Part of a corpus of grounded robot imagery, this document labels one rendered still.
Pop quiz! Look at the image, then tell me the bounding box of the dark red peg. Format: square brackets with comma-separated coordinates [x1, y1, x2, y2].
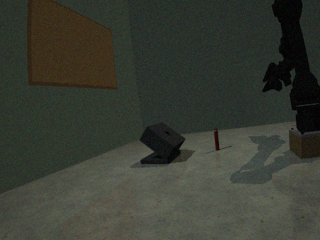
[214, 128, 220, 150]

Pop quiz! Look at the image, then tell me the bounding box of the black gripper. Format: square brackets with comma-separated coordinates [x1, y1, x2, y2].
[262, 61, 290, 92]

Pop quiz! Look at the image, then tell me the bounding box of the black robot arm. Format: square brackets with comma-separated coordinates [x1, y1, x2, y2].
[272, 0, 320, 133]

